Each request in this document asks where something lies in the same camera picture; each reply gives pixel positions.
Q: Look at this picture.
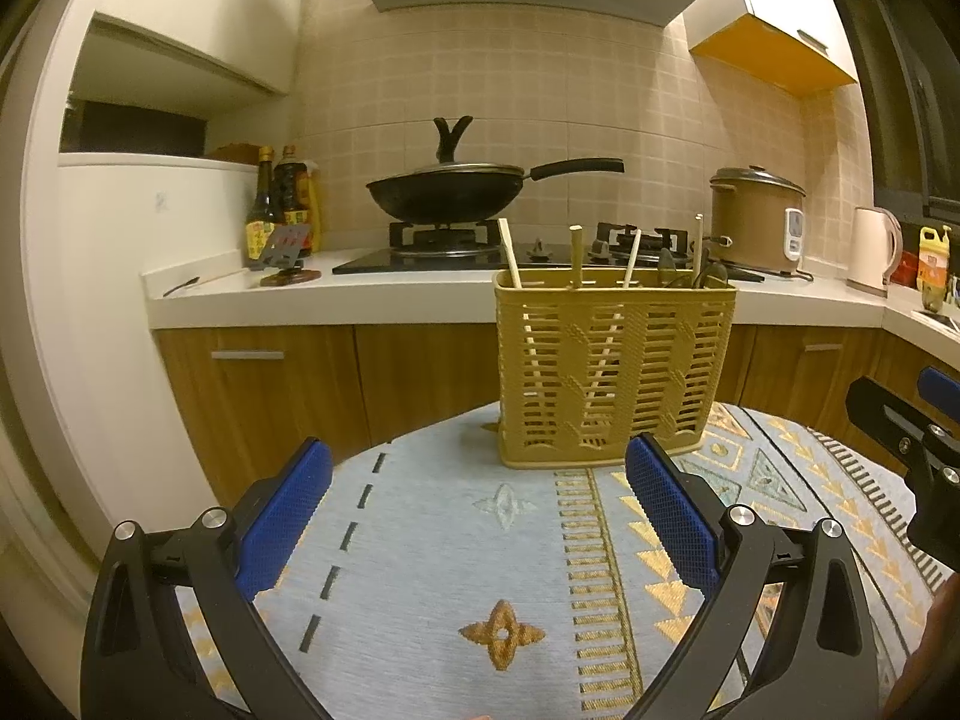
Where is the yellow and white wall cabinet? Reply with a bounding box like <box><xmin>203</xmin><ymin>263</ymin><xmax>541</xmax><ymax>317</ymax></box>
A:
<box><xmin>685</xmin><ymin>0</ymin><xmax>860</xmax><ymax>96</ymax></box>

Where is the tan plastic utensil basket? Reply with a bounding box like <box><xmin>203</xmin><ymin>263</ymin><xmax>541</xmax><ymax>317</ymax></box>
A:
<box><xmin>491</xmin><ymin>268</ymin><xmax>738</xmax><ymax>470</ymax></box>

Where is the white kitchen countertop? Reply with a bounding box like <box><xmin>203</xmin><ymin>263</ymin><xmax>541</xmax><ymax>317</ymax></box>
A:
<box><xmin>142</xmin><ymin>246</ymin><xmax>960</xmax><ymax>376</ymax></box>

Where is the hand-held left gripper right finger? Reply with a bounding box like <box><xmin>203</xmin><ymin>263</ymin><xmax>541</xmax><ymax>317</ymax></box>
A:
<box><xmin>622</xmin><ymin>433</ymin><xmax>878</xmax><ymax>720</ymax></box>

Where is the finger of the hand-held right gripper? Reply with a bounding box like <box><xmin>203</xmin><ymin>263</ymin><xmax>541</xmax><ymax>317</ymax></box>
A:
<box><xmin>844</xmin><ymin>377</ymin><xmax>960</xmax><ymax>563</ymax></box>
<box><xmin>921</xmin><ymin>366</ymin><xmax>960</xmax><ymax>406</ymax></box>

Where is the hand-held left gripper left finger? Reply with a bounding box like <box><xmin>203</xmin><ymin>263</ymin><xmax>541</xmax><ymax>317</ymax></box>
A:
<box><xmin>81</xmin><ymin>436</ymin><xmax>335</xmax><ymax>720</ymax></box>

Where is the black wok with lid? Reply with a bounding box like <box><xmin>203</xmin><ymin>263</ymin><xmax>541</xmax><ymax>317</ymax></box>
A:
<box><xmin>365</xmin><ymin>115</ymin><xmax>626</xmax><ymax>227</ymax></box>

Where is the brown rice cooker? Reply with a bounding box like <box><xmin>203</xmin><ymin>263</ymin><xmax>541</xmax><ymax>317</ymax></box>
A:
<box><xmin>708</xmin><ymin>166</ymin><xmax>809</xmax><ymax>277</ymax></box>

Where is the yellow labelled bottle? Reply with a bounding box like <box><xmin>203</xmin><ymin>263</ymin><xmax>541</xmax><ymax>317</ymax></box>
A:
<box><xmin>301</xmin><ymin>160</ymin><xmax>323</xmax><ymax>253</ymax></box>

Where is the patterned blue tablecloth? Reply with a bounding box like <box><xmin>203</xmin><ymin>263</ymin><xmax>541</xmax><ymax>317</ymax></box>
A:
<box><xmin>169</xmin><ymin>397</ymin><xmax>960</xmax><ymax>720</ymax></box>

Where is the metal stand with red base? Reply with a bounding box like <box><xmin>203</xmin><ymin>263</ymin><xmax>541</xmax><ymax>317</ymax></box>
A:
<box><xmin>250</xmin><ymin>223</ymin><xmax>311</xmax><ymax>288</ymax></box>

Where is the white upper cabinet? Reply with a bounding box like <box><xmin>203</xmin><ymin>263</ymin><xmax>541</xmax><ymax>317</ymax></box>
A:
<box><xmin>71</xmin><ymin>10</ymin><xmax>295</xmax><ymax>100</ymax></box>

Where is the plain wooden cabinet door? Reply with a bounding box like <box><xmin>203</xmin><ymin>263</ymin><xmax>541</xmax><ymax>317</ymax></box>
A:
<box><xmin>352</xmin><ymin>325</ymin><xmax>505</xmax><ymax>447</ymax></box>

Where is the wooden cabinet door with handle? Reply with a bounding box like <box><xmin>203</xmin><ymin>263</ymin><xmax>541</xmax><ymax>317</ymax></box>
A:
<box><xmin>731</xmin><ymin>325</ymin><xmax>887</xmax><ymax>432</ymax></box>
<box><xmin>154</xmin><ymin>325</ymin><xmax>359</xmax><ymax>492</ymax></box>

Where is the black microwave oven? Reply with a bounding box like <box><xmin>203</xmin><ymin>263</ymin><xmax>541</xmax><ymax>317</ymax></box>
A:
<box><xmin>62</xmin><ymin>98</ymin><xmax>209</xmax><ymax>155</ymax></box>

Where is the white electric kettle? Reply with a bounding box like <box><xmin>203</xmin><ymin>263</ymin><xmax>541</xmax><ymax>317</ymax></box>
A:
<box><xmin>846</xmin><ymin>205</ymin><xmax>905</xmax><ymax>295</ymax></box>

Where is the black gas stove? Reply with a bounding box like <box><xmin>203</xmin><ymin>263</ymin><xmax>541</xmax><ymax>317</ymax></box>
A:
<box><xmin>331</xmin><ymin>220</ymin><xmax>767</xmax><ymax>276</ymax></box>

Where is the dark soy sauce bottle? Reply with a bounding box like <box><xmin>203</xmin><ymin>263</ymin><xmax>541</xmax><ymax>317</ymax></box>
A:
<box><xmin>244</xmin><ymin>146</ymin><xmax>280</xmax><ymax>268</ymax></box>

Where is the yellow cooking oil bottle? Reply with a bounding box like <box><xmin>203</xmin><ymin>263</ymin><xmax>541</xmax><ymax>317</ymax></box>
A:
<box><xmin>916</xmin><ymin>224</ymin><xmax>954</xmax><ymax>314</ymax></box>

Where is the person's right forearm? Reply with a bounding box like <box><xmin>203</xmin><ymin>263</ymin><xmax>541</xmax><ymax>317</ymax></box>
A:
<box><xmin>889</xmin><ymin>574</ymin><xmax>960</xmax><ymax>720</ymax></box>

